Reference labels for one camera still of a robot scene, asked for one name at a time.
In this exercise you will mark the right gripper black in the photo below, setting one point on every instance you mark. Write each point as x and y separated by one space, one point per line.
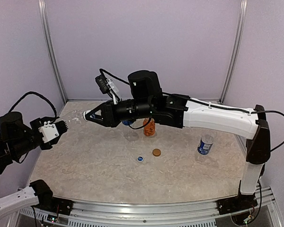
108 109

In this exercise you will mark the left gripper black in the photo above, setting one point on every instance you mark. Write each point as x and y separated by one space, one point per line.
41 120

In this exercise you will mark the clear bottle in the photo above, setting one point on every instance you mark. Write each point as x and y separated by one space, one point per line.
73 117

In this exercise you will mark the blue label bottle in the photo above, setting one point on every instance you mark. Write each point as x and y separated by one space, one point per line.
205 144
129 133

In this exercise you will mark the orange drink bottle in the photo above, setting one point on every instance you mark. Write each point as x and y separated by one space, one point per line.
149 129

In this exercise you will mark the white bottle cap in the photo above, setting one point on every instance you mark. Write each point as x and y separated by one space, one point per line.
140 159

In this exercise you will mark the brown bottle cap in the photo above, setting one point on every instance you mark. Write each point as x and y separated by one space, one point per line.
156 152

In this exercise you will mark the blue white cap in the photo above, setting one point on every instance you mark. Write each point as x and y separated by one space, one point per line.
88 115

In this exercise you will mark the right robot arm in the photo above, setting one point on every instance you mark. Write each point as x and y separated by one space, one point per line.
179 111

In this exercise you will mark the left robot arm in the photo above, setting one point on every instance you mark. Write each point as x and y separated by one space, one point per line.
16 140

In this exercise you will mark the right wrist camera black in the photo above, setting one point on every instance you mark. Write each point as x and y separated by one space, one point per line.
107 86

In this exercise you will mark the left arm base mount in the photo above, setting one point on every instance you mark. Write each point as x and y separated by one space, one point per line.
47 201

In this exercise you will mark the left aluminium post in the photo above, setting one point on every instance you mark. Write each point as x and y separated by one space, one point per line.
50 49

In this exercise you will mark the aluminium post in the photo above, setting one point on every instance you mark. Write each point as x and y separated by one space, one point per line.
235 49
50 49

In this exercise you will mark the aluminium front rail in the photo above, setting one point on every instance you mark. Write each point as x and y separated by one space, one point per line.
264 212

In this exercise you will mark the right aluminium post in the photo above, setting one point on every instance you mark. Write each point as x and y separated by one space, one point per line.
235 49

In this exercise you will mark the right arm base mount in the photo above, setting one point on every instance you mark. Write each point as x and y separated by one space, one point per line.
236 203

